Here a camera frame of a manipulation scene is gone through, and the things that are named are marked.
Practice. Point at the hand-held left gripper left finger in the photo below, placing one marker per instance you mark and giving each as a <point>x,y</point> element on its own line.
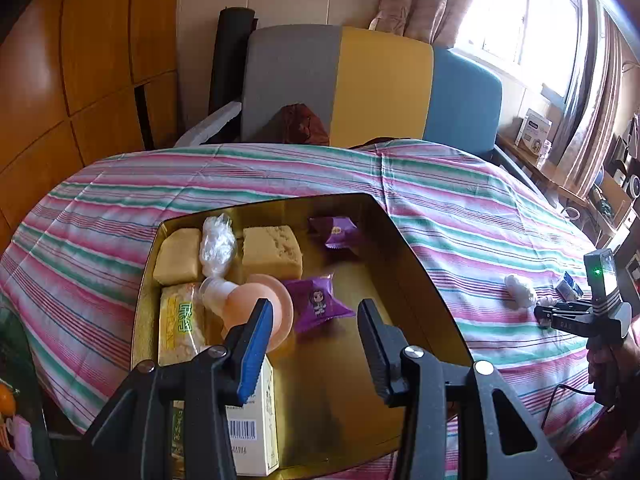
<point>255,355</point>

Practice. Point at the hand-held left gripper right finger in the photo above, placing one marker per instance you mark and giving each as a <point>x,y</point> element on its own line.
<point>380,355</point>

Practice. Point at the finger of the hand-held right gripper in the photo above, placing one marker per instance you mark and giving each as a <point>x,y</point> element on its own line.
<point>565,317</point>

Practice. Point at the gold metal tray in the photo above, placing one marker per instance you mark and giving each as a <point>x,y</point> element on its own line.
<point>340,360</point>

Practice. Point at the small white plastic bundle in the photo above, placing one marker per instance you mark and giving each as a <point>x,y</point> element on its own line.
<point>520,291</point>

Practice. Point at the white carton box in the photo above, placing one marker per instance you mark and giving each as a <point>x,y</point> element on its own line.
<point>255,435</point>

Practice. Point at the purple snack packet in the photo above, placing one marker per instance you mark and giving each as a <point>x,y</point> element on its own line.
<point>317,305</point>
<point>335,232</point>

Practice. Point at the green snack packet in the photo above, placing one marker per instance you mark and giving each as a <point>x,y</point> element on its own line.
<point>180,325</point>

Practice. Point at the yellow sponge cake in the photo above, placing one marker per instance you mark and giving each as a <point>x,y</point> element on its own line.
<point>177,257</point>
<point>272,252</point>

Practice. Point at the clear plastic bag bundle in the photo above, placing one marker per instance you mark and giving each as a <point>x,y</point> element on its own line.
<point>217,250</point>

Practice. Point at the person's right hand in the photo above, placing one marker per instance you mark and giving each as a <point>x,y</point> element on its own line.
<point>625,365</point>

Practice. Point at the blue white packet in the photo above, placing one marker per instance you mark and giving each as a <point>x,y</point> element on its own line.
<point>569,286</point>

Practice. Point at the cardboard box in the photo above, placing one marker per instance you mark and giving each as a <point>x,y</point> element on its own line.
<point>615,200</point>

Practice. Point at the wooden side table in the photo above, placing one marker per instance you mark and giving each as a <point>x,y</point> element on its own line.
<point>545,175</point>

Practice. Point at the white product box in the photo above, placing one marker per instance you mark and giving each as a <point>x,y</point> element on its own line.
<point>535,130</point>

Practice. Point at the striped brown curtain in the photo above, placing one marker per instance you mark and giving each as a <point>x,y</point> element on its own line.
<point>592,110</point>

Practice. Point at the striped tablecloth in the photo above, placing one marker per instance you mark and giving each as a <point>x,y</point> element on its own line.
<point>100,220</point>

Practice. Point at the white foam board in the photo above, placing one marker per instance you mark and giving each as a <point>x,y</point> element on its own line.
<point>210,127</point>

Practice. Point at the dark red bag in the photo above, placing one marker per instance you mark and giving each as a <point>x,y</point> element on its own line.
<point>302,125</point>

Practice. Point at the pink cloth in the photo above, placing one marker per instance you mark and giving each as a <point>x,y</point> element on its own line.
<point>22,445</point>

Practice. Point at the orange fruit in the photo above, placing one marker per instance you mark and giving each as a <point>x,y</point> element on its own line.
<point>6,399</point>

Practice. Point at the grey yellow blue sofa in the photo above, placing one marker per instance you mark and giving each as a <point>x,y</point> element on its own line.
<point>380,80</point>

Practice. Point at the window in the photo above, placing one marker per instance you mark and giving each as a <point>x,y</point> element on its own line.
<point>520,20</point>

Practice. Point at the black rolled mat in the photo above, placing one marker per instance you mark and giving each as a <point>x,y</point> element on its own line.
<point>230,60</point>

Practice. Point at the wooden cabinet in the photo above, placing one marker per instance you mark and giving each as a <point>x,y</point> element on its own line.
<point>75,60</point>

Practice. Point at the pink patterned curtain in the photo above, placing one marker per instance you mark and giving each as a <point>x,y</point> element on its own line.
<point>425,0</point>

